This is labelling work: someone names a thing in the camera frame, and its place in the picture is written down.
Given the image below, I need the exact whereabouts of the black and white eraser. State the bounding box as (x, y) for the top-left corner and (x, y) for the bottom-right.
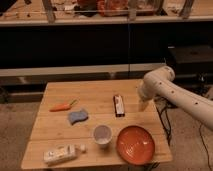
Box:
(113, 95), (125, 117)

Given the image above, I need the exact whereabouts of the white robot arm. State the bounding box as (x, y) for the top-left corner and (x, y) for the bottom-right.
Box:
(138, 66), (213, 131)

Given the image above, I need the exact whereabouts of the white paper cup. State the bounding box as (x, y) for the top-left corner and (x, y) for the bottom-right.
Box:
(93, 125), (112, 148)

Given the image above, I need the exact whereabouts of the orange toy carrot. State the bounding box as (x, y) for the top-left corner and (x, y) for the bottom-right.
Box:
(49, 99), (78, 112)

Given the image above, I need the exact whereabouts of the orange ribbed plate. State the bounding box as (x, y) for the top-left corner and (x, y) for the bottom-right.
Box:
(116, 125), (155, 165)

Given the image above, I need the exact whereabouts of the white plastic bottle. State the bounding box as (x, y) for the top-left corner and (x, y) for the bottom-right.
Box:
(43, 145), (86, 165)

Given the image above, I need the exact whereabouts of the black box on right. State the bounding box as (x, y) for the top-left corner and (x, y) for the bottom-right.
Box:
(166, 45), (213, 74)

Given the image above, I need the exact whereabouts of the black cable on floor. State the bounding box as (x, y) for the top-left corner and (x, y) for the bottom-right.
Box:
(198, 123), (213, 171)

